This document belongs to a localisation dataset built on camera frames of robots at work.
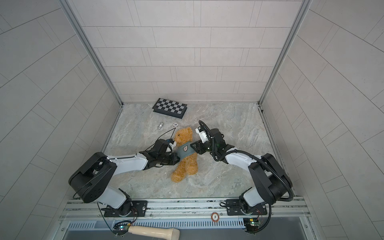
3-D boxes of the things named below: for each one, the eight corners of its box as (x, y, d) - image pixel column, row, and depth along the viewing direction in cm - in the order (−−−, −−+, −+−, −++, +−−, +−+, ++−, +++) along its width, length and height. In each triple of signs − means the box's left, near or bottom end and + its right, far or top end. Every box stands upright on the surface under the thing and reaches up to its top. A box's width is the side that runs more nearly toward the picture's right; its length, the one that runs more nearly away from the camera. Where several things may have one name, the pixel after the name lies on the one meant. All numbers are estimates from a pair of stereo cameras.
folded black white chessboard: (153, 111, 113) (151, 108, 111) (160, 100, 121) (159, 97, 118) (182, 118, 109) (181, 115, 106) (187, 107, 117) (187, 103, 114)
